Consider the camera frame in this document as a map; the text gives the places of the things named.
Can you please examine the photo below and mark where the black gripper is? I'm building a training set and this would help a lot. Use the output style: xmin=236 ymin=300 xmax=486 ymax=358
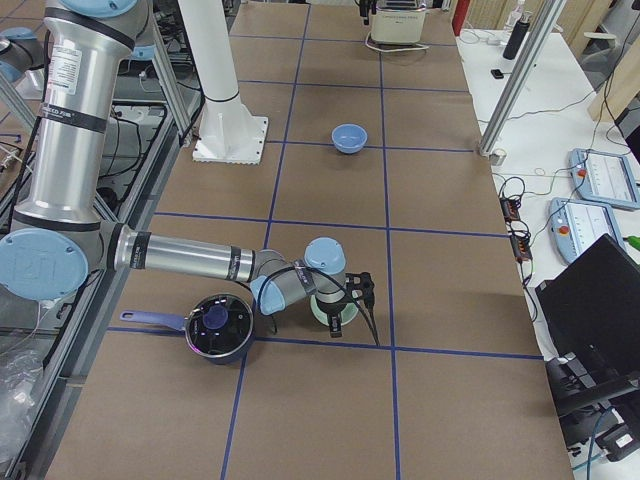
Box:
xmin=315 ymin=296 xmax=347 ymax=338

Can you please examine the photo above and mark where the green bowl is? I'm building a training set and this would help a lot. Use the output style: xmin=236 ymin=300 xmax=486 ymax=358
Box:
xmin=310 ymin=296 xmax=359 ymax=326

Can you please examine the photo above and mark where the blue bowl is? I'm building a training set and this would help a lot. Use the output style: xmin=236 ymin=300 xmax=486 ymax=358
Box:
xmin=331 ymin=123 xmax=368 ymax=154

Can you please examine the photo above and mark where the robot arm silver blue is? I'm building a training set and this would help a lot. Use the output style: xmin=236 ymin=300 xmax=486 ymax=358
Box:
xmin=1 ymin=27 xmax=44 ymax=83
xmin=1 ymin=1 xmax=353 ymax=337

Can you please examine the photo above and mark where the dark blue saucepan with lid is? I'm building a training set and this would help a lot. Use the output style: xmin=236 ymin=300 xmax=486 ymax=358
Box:
xmin=120 ymin=293 xmax=255 ymax=365

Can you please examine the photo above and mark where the blue teach pendant near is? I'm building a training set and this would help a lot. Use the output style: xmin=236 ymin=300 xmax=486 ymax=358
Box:
xmin=549 ymin=197 xmax=624 ymax=263

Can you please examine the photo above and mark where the blue teach pendant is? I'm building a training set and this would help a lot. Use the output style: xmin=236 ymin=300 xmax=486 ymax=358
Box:
xmin=549 ymin=197 xmax=624 ymax=263
xmin=568 ymin=148 xmax=639 ymax=210

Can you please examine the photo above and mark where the black laptop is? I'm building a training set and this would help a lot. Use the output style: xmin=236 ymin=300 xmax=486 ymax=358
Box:
xmin=536 ymin=234 xmax=639 ymax=374

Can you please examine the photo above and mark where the blue teach pendant far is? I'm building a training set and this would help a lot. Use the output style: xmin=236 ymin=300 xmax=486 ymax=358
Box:
xmin=568 ymin=148 xmax=639 ymax=210

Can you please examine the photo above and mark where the cream toaster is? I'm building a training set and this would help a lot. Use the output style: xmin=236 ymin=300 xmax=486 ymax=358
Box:
xmin=370 ymin=0 xmax=427 ymax=45

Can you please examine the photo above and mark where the black water bottle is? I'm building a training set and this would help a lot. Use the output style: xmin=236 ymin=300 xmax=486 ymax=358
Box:
xmin=503 ymin=11 xmax=531 ymax=60

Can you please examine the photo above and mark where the white camera stand post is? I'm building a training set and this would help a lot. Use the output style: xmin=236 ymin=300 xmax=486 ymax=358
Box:
xmin=179 ymin=0 xmax=268 ymax=164

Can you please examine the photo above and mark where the white toaster power cable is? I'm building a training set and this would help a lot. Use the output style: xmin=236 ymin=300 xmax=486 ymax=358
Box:
xmin=363 ymin=32 xmax=431 ymax=52

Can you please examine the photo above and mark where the aluminium frame post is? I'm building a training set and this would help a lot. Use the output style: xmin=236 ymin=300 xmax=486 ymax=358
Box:
xmin=478 ymin=0 xmax=566 ymax=166

